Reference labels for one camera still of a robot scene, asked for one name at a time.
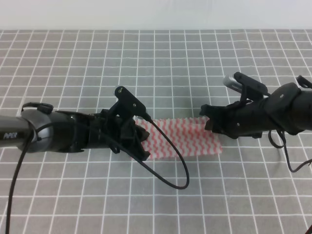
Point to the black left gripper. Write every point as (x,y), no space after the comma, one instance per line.
(108,130)

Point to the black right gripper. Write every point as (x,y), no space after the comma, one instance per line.
(235,120)

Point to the pink white striped towel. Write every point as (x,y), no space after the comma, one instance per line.
(187,134)

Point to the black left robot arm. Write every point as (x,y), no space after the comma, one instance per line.
(72,132)

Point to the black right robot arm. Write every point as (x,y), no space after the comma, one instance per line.
(288,108)

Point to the grey checked tablecloth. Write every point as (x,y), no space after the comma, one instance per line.
(246,189)

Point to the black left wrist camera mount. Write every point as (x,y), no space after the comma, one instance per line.
(130,103)

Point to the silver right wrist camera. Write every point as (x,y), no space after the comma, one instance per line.
(231,83)

